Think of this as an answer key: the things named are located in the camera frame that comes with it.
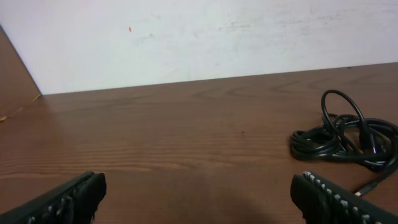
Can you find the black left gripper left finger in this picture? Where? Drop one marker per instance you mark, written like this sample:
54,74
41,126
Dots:
74,202

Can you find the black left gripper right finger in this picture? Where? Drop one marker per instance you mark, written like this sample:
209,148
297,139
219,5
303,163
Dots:
322,201

